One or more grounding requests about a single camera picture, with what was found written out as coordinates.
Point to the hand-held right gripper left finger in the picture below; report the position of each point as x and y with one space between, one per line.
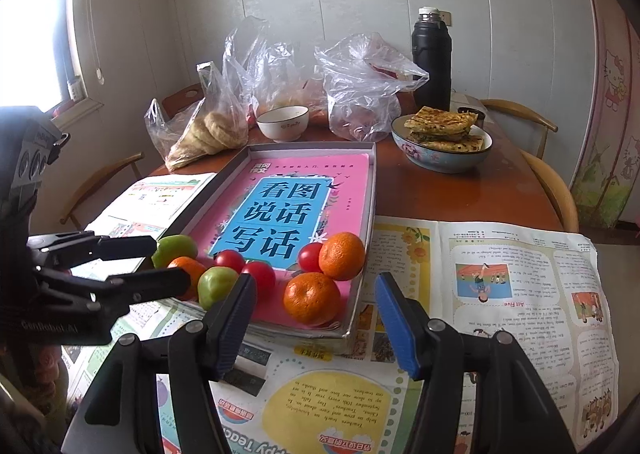
235 329

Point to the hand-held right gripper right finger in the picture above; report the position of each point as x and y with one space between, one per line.
400 329

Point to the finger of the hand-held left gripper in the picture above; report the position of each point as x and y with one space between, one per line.
160 281
125 245

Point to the mandarin orange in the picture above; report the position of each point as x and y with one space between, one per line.
312 298
342 255
187 263

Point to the green tomato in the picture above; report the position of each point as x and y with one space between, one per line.
175 249
217 286

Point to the red tomato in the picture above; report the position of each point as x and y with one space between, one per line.
229 260
310 256
262 279

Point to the person's left forearm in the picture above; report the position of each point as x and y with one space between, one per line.
30 414

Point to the person's left hand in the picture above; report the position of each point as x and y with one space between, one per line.
52 359

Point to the folded colourful newspaper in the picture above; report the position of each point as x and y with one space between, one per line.
150 194

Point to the clear plastic bag with bread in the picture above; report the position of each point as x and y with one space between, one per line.
170 129

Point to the large colourful newspaper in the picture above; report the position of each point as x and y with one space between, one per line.
500 244

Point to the stack of flatbreads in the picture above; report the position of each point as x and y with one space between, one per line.
210 134

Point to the pink and blue book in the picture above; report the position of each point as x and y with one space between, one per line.
350 194

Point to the blue floral bowl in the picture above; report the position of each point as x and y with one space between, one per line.
440 160

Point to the white bowl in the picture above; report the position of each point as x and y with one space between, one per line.
282 126

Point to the stack of scallion pancakes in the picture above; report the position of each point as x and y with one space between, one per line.
440 121

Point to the dark small cup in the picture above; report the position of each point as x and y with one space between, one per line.
475 115

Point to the window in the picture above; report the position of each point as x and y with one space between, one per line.
35 34

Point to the black thermos flask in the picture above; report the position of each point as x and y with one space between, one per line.
431 64

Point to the pink cartoon wall poster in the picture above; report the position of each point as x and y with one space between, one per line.
612 109

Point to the wall socket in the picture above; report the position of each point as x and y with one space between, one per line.
448 18

